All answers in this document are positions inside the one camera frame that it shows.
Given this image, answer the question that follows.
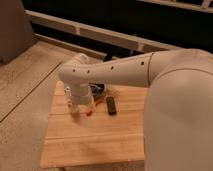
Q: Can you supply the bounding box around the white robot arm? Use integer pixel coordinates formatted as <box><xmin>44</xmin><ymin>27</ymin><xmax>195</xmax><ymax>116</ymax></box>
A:
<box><xmin>59</xmin><ymin>49</ymin><xmax>213</xmax><ymax>171</ymax></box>

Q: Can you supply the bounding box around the dark blue object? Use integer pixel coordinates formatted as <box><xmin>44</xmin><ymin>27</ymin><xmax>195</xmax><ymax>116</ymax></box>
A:
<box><xmin>90</xmin><ymin>84</ymin><xmax>105</xmax><ymax>98</ymax></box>

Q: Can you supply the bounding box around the black remote control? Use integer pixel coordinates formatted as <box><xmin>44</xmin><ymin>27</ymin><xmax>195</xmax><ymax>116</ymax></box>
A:
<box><xmin>106</xmin><ymin>96</ymin><xmax>117</xmax><ymax>115</ymax></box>

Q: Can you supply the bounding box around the small orange object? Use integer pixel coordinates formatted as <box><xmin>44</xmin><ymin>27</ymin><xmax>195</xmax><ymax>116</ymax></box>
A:
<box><xmin>85</xmin><ymin>99</ymin><xmax>104</xmax><ymax>117</ymax></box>

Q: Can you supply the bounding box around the wooden butcher block table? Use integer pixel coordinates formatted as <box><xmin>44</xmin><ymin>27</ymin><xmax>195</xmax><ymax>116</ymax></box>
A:
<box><xmin>40</xmin><ymin>82</ymin><xmax>147</xmax><ymax>168</ymax></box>

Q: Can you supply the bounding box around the grey couch corner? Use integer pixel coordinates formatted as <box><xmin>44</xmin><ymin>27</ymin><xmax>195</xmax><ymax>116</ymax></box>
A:
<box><xmin>0</xmin><ymin>0</ymin><xmax>36</xmax><ymax>63</ymax></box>

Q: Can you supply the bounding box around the white window frame rail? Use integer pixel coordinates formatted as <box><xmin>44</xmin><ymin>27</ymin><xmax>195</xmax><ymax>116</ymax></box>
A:
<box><xmin>26</xmin><ymin>10</ymin><xmax>178</xmax><ymax>53</ymax></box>

